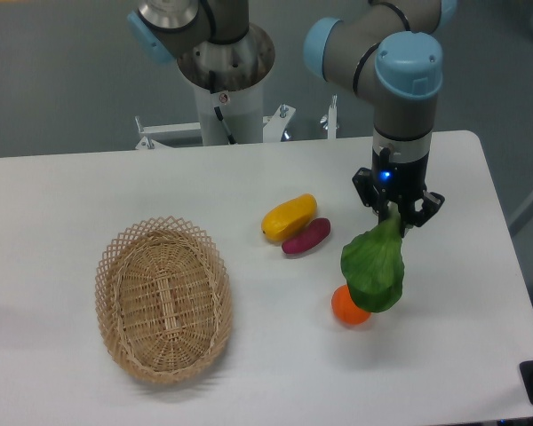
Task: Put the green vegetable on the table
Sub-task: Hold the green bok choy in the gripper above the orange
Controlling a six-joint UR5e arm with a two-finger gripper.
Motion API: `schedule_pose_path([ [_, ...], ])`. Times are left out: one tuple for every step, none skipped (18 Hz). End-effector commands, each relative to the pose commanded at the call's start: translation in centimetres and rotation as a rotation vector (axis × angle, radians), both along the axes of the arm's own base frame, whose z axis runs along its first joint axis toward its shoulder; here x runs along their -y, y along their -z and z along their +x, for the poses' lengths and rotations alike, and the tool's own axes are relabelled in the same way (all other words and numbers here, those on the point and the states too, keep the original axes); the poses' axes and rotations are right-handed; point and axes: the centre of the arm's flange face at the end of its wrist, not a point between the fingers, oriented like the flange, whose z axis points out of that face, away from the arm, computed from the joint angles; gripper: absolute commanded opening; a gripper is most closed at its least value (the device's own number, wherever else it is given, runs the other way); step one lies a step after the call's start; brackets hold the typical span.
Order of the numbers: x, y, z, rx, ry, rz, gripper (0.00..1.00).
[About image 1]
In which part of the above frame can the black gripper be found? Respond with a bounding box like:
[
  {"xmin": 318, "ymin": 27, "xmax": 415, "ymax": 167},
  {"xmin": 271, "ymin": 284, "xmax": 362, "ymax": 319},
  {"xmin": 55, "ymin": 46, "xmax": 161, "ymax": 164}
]
[{"xmin": 352, "ymin": 152, "xmax": 445, "ymax": 236}]

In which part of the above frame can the green leafy vegetable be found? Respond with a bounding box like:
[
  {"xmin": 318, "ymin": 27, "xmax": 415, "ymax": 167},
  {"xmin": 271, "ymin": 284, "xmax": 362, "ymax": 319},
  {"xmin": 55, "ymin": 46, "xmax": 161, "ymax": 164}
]
[{"xmin": 340, "ymin": 212, "xmax": 405, "ymax": 313}]

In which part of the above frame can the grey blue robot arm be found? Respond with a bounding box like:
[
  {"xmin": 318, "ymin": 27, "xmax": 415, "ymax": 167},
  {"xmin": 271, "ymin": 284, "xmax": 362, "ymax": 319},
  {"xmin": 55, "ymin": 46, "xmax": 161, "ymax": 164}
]
[{"xmin": 127, "ymin": 1, "xmax": 457, "ymax": 230}]

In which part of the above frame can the purple sweet potato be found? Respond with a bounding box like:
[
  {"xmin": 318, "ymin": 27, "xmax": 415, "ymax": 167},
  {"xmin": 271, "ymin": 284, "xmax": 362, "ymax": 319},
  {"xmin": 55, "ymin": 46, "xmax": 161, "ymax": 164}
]
[{"xmin": 282, "ymin": 217, "xmax": 331, "ymax": 256}]

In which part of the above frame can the yellow mango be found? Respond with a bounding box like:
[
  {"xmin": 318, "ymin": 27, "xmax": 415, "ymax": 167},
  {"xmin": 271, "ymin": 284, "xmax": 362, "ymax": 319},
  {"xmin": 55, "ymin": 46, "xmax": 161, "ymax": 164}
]
[{"xmin": 261, "ymin": 193, "xmax": 317, "ymax": 242}]

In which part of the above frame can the orange fruit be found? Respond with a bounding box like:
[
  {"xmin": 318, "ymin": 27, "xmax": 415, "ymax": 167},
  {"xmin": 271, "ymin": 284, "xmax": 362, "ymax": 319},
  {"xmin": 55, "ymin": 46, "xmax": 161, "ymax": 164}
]
[{"xmin": 330, "ymin": 285, "xmax": 371, "ymax": 326}]

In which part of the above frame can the woven wicker basket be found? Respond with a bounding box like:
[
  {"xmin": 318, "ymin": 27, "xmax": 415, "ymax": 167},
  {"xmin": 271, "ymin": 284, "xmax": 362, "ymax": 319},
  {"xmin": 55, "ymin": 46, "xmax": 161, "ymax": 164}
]
[{"xmin": 95, "ymin": 217, "xmax": 233, "ymax": 384}]

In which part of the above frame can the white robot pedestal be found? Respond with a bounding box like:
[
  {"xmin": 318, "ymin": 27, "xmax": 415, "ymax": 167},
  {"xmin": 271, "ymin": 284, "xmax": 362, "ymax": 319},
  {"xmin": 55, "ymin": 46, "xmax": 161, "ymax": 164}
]
[{"xmin": 134, "ymin": 24, "xmax": 341, "ymax": 151}]

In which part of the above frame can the black cable on pedestal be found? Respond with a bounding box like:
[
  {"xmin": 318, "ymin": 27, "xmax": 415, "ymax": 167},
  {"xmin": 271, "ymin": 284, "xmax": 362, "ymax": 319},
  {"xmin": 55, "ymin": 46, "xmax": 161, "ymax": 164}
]
[{"xmin": 208, "ymin": 70, "xmax": 237, "ymax": 146}]

